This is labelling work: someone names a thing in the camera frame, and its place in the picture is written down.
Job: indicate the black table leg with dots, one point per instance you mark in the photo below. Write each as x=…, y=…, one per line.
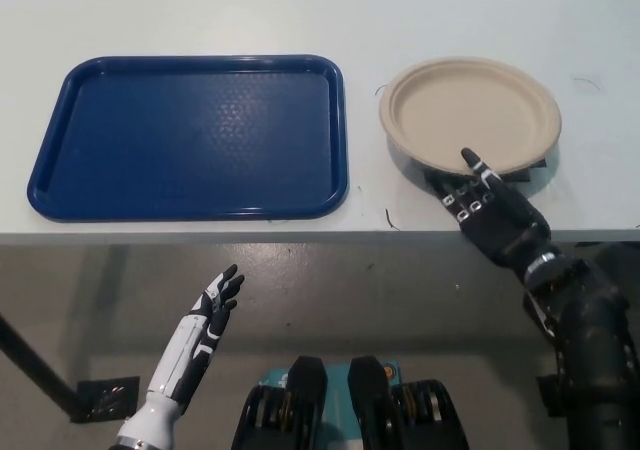
x=35, y=360

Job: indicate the blue plastic tray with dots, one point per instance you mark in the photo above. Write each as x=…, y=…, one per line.
x=190, y=140

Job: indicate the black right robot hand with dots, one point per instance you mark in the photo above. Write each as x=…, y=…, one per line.
x=500, y=220

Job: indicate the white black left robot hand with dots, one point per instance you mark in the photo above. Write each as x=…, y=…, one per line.
x=187, y=350

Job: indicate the black tape patch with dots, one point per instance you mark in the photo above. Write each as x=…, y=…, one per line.
x=520, y=175

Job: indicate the beige paper plate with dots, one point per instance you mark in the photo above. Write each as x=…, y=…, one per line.
x=470, y=115

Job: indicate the black ribbed robot body block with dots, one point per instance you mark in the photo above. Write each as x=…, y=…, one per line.
x=405, y=410
x=280, y=410

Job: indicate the black table foot plate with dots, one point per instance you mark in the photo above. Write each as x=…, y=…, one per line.
x=107, y=400

